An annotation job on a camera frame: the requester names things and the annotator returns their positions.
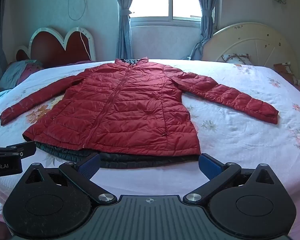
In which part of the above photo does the red quilted puffer jacket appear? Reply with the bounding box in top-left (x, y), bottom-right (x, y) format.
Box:
top-left (0, 58), bottom-right (279, 169)

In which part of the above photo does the blue pink pillow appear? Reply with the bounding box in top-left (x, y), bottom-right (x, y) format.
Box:
top-left (0, 60), bottom-right (44, 91)

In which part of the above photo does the white floral cushion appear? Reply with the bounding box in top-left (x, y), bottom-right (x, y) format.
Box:
top-left (221, 53), bottom-right (252, 65)

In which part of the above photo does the red heart-shaped headboard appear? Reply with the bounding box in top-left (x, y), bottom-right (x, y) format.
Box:
top-left (15, 27), bottom-right (96, 68)

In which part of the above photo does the red patterned cushion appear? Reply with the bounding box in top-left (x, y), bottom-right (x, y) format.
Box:
top-left (274, 62), bottom-right (300, 86)

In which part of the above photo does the cream round headboard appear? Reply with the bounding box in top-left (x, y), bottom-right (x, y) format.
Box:
top-left (202, 22), bottom-right (300, 79)

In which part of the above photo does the right blue curtain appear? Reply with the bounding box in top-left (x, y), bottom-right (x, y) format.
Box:
top-left (190, 0), bottom-right (218, 60)

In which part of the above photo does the blue curtain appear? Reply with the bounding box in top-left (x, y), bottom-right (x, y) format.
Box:
top-left (190, 0), bottom-right (218, 60)
top-left (116, 0), bottom-right (133, 59)

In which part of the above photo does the left blue curtain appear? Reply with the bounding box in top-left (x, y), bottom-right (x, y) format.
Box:
top-left (116, 0), bottom-right (133, 59)

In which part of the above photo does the window with white frame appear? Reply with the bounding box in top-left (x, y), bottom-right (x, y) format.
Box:
top-left (130, 0), bottom-right (202, 27)

